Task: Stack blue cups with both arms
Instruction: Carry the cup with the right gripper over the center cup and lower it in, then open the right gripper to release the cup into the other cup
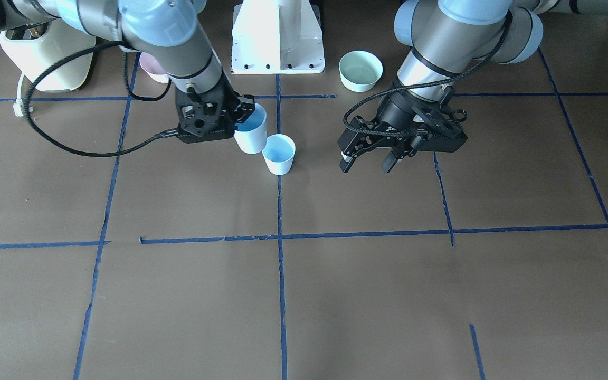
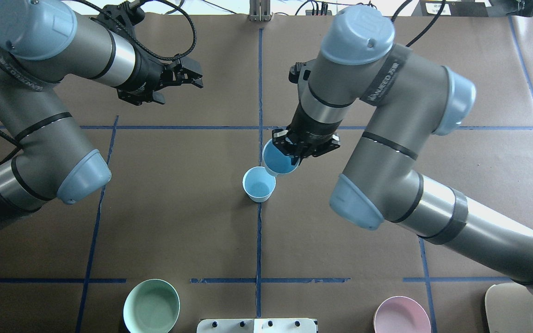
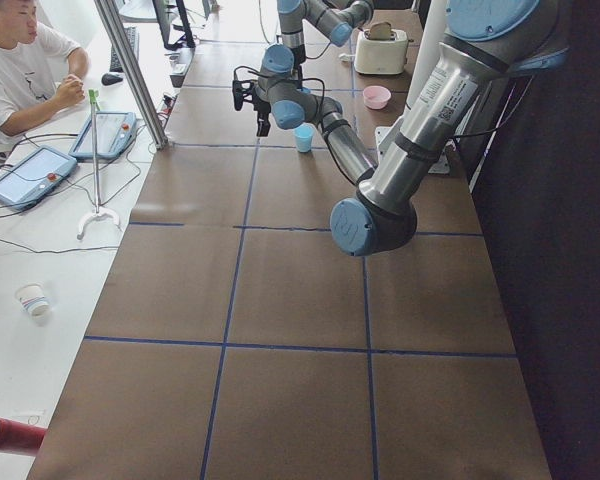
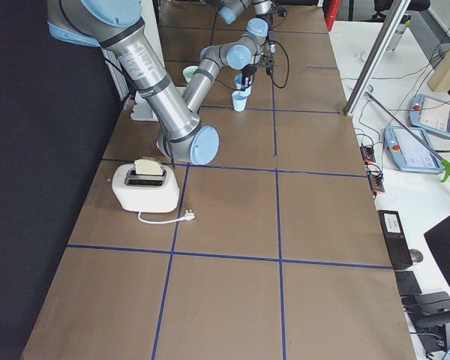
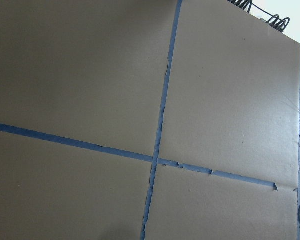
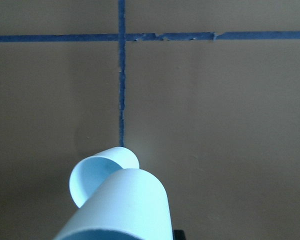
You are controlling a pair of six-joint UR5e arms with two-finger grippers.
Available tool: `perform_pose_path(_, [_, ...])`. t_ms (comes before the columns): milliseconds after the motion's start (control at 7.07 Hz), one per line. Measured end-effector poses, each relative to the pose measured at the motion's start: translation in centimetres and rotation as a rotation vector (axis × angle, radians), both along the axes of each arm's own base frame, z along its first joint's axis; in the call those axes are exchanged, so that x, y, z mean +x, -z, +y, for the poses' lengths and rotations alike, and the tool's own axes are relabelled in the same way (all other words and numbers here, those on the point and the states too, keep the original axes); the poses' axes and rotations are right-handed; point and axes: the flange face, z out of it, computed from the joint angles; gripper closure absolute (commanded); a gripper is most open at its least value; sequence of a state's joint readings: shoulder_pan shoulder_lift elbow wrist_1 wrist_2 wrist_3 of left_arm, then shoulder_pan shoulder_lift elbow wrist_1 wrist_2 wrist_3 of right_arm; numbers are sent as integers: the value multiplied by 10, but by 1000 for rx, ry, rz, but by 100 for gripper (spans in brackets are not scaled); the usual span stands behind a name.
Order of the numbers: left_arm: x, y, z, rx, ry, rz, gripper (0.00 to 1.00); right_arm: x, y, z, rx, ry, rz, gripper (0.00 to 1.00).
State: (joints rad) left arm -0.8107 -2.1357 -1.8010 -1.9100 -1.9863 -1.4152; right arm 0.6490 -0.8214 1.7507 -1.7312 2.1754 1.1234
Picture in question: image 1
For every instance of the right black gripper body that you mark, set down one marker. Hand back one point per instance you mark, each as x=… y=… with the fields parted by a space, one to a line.
x=228 y=98

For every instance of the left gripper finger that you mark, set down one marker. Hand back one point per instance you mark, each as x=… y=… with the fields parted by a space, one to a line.
x=347 y=160
x=391 y=159

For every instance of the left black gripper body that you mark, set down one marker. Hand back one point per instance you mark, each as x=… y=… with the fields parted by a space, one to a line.
x=396 y=112

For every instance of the pale blue cup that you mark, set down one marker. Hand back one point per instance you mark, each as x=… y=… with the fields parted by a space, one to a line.
x=279 y=153

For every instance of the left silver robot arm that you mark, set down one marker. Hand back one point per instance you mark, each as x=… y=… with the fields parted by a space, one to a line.
x=448 y=41

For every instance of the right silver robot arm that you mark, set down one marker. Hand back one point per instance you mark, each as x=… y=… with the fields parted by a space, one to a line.
x=169 y=31

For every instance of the mint green bowl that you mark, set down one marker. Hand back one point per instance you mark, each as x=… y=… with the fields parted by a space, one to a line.
x=360 y=70

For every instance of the pink bowl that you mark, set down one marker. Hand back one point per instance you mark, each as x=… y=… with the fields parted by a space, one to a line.
x=153 y=68

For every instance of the white toaster appliance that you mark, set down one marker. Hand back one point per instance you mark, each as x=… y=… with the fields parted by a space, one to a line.
x=56 y=40

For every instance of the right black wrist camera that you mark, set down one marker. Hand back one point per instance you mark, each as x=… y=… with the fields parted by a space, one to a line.
x=203 y=117

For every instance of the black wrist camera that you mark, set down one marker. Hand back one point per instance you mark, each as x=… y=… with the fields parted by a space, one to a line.
x=439 y=127
x=203 y=117

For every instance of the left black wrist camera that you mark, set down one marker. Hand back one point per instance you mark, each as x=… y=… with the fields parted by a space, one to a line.
x=439 y=127

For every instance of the white camera mast with base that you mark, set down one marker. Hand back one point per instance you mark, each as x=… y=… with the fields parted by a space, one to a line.
x=277 y=37

